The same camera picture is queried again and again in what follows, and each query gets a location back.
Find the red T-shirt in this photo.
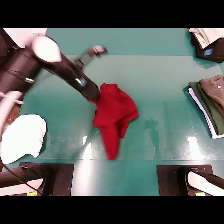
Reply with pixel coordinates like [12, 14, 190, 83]
[91, 82, 140, 161]

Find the white garment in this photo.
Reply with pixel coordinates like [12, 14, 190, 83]
[187, 87, 224, 140]

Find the dark green garment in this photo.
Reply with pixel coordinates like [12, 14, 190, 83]
[182, 81, 224, 137]

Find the brown garment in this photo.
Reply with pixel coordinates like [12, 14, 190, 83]
[199, 74, 224, 116]

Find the black cable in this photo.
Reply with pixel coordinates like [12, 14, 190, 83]
[0, 159, 44, 197]

